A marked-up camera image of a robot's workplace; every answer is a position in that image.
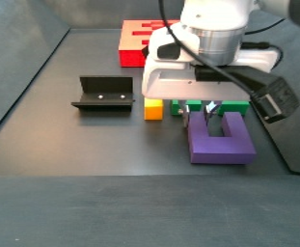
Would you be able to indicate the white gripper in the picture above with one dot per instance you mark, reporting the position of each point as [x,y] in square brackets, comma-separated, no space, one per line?
[169,76]

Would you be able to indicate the purple U-shaped block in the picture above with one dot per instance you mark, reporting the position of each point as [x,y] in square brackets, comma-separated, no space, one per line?
[229,149]

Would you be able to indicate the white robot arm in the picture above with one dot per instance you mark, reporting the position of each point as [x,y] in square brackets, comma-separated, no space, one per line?
[229,14]

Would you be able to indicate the red puzzle board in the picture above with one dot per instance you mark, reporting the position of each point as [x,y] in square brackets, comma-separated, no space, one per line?
[137,31]

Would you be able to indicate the yellow long bar block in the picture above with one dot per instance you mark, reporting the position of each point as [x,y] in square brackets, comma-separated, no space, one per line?
[154,109]

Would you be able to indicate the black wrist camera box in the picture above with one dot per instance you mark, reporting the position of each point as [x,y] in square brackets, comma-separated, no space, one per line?
[272,95]

